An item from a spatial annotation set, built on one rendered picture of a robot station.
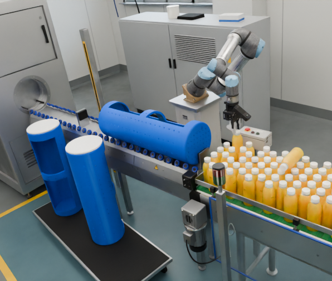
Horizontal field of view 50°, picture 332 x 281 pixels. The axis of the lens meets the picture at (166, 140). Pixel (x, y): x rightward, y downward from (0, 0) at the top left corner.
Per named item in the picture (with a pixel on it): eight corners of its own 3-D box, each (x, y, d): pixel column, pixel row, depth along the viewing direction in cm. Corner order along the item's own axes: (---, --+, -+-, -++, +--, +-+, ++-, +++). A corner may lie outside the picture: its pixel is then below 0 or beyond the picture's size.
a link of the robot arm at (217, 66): (238, 18, 238) (211, 60, 210) (252, 27, 238) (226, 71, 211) (229, 29, 247) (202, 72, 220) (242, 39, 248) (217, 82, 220)
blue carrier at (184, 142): (127, 128, 302) (122, 96, 290) (212, 154, 247) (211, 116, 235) (101, 140, 284) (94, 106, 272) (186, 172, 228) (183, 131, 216)
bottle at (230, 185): (223, 195, 212) (221, 172, 204) (231, 191, 215) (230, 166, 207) (230, 201, 206) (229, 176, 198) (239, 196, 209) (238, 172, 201)
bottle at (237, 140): (243, 153, 234) (242, 130, 225) (243, 159, 228) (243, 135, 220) (232, 154, 235) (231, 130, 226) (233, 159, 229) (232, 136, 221)
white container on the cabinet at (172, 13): (174, 16, 463) (172, 4, 457) (182, 16, 452) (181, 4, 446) (165, 19, 455) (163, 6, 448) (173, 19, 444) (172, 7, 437)
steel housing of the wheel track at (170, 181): (59, 130, 396) (50, 102, 380) (223, 193, 258) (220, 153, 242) (36, 141, 378) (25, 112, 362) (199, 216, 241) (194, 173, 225)
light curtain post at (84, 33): (120, 183, 399) (84, 28, 320) (124, 185, 396) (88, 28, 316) (116, 186, 396) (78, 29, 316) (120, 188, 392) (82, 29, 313)
